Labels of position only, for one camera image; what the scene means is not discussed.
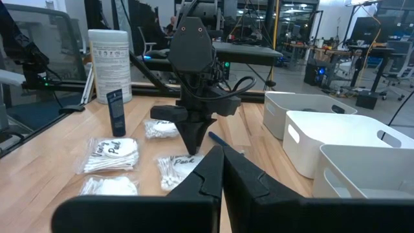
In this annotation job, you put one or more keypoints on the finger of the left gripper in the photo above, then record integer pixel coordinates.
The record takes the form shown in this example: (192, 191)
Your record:
(202, 131)
(189, 132)

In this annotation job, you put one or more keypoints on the person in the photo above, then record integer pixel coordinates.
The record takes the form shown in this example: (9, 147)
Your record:
(172, 25)

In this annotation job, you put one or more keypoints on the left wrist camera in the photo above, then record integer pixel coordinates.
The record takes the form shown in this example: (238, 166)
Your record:
(191, 45)

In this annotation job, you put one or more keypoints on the grey plastic storage bin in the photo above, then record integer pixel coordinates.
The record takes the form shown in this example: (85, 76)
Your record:
(330, 181)
(275, 119)

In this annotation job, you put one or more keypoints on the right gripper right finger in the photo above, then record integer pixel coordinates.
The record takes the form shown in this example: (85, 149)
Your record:
(252, 200)

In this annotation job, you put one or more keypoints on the clear plastic cup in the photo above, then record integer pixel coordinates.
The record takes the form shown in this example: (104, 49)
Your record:
(110, 64)

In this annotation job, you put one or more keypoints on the grey office chair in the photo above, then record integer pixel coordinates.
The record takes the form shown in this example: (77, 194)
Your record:
(399, 58)

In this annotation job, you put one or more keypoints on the yellow vertical pole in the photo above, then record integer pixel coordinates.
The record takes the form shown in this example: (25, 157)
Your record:
(276, 32)

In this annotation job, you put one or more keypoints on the black computer tower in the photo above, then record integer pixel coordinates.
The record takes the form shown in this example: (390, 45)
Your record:
(315, 73)

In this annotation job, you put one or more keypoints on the black monitor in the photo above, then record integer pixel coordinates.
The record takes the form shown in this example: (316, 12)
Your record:
(365, 30)

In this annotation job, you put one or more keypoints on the silver aluminium bar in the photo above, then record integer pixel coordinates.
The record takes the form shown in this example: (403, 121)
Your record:
(88, 87)

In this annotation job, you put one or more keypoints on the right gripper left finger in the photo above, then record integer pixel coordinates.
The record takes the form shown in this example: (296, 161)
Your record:
(207, 181)

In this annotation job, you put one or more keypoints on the blue disposable razor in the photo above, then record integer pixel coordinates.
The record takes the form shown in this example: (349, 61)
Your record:
(217, 138)

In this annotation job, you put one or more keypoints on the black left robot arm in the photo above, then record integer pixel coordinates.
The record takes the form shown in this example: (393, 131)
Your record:
(202, 8)

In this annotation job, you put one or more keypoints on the white plastic storage bin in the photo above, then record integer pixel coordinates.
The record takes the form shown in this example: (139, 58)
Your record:
(310, 152)

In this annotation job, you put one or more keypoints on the grey monitor laptop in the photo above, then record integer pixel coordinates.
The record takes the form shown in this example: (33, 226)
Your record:
(249, 51)

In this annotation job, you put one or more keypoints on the black floor box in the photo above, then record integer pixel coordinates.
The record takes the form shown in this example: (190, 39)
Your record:
(367, 100)

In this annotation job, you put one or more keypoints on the clear vanity pack bag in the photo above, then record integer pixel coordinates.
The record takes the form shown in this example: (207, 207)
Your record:
(110, 187)
(110, 158)
(160, 128)
(171, 174)

